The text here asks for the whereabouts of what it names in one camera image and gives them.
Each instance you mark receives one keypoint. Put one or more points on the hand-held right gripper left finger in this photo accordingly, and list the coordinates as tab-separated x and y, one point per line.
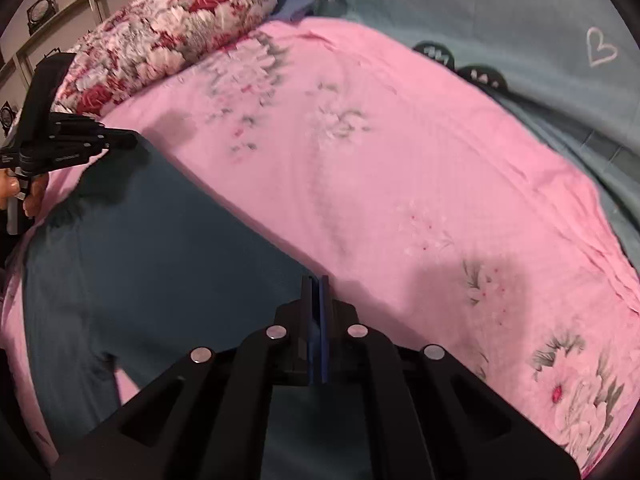
311	332

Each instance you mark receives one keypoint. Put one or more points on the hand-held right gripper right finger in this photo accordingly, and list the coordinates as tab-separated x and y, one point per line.
325	332

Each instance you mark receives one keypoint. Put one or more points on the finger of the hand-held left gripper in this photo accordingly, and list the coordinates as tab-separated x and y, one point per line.
100	135
70	157

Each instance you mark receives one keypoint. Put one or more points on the grey-blue heart print blanket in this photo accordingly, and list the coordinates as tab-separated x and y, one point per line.
500	10

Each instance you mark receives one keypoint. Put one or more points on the red white floral pillow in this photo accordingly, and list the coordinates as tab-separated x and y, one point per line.
165	30

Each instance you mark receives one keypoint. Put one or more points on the white panelled headboard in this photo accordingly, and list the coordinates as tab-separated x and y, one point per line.
75	0

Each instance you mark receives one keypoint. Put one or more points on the person's left hand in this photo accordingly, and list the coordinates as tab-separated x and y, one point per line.
37	192

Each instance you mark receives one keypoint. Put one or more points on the pink floral bed sheet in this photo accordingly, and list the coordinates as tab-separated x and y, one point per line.
375	160

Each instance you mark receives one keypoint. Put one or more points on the dark teal pants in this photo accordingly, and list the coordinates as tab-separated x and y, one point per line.
150	260

